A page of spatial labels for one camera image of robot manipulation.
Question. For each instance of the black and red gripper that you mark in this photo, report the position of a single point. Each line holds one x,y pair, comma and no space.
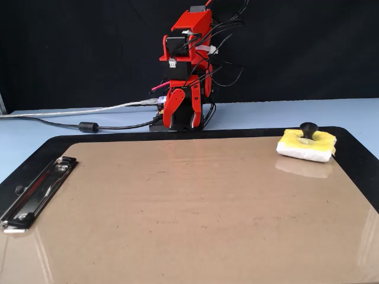
179,71

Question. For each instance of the yellow sponge with black knob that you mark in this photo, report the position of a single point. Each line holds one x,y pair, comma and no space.
302,151

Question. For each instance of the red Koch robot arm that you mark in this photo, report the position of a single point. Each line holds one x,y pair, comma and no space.
192,20

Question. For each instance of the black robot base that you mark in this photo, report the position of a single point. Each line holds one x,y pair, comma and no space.
182,118

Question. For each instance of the controller circuit board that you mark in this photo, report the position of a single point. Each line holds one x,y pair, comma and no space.
162,100

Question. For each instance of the black mat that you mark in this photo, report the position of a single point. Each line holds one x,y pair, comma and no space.
133,136

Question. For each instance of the brown clipboard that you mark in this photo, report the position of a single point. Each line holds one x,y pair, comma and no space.
177,222

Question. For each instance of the black backdrop cloth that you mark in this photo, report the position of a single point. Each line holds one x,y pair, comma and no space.
59,44

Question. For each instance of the silver metal clipboard clip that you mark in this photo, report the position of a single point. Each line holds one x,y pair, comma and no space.
32,195

